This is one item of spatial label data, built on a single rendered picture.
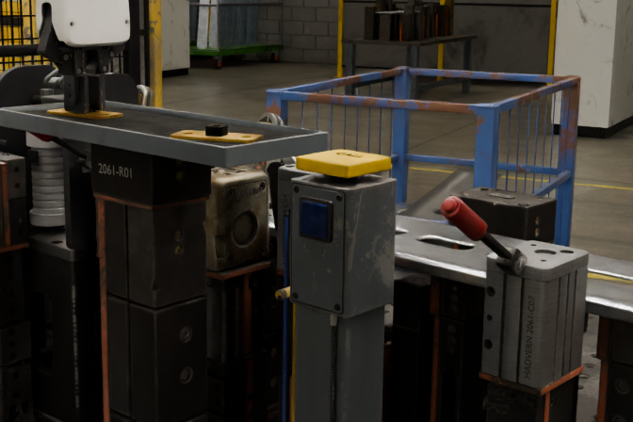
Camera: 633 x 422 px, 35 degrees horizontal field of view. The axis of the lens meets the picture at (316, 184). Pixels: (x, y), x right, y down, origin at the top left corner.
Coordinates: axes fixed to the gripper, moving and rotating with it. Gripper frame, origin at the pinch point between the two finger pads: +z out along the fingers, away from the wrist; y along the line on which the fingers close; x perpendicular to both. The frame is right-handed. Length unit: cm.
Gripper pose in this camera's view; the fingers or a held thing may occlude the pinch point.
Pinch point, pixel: (84, 91)
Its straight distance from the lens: 114.9
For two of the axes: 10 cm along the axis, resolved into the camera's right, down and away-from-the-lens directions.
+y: 5.3, -1.6, 8.3
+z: -0.1, 9.8, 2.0
